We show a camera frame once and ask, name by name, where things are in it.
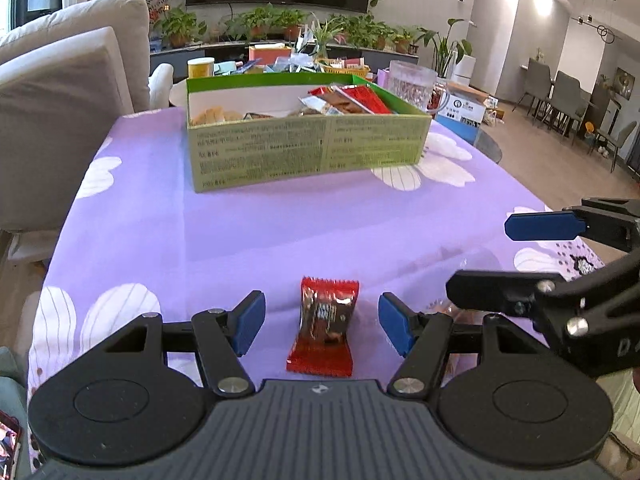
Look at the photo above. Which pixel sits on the yellow woven basket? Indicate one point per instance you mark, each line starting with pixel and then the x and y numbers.
pixel 345 67

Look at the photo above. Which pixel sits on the pink box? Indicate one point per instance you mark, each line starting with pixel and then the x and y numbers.
pixel 384 77

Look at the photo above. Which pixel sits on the spider plant in vase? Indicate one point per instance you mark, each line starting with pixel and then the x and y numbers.
pixel 322 35

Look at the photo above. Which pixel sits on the white air purifier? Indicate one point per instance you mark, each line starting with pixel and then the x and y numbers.
pixel 464 70

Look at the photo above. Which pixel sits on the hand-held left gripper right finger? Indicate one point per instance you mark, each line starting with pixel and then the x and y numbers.
pixel 395 325

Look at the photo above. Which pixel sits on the clear plastic pitcher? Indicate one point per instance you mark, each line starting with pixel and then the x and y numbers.
pixel 410 85

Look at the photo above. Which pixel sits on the blue white carton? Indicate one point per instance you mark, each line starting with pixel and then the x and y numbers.
pixel 462 110

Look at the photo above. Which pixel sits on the orange tissue box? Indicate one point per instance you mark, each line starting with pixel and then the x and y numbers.
pixel 270 55

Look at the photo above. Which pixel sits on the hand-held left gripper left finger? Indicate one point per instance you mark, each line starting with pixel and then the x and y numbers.
pixel 249 322

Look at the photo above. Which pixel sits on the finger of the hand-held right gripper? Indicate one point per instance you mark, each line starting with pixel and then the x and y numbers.
pixel 500 290
pixel 542 226

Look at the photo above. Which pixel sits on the yellow canister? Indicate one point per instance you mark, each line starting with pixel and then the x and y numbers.
pixel 200 69

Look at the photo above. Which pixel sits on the tall leafy plant white pot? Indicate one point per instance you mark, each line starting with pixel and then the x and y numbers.
pixel 445 45

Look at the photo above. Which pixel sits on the green cardboard box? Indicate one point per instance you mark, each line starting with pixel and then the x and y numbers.
pixel 260 155

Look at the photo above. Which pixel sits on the red candy packet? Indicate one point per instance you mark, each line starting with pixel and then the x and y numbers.
pixel 322 320

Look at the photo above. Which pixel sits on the red berry decoration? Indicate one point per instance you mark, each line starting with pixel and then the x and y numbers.
pixel 159 2

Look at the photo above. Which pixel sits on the cream sofa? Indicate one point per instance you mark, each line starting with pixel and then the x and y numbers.
pixel 60 110

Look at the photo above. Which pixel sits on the grey dining chair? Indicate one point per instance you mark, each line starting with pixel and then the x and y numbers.
pixel 620 140
pixel 567 95
pixel 537 80

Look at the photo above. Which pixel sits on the red-edged dark object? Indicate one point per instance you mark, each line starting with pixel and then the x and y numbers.
pixel 9 445

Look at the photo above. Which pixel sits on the green potted plant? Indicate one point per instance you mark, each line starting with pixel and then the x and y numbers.
pixel 180 25
pixel 265 20
pixel 362 30

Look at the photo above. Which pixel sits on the dark marble coffee table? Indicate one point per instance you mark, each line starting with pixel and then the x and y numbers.
pixel 487 142

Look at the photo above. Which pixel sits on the framed wall picture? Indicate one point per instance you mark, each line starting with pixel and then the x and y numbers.
pixel 624 81

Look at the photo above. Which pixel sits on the brown red snack packet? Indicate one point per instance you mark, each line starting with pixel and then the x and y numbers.
pixel 332 102

